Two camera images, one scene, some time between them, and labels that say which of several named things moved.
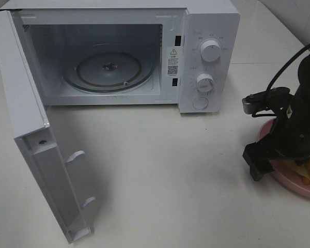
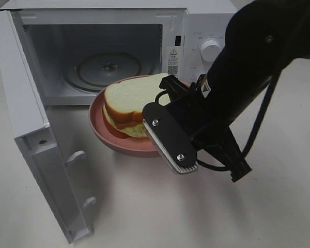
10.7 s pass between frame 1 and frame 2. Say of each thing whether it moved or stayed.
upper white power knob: stayed
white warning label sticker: stayed
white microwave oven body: stayed
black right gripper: moved
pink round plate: moved
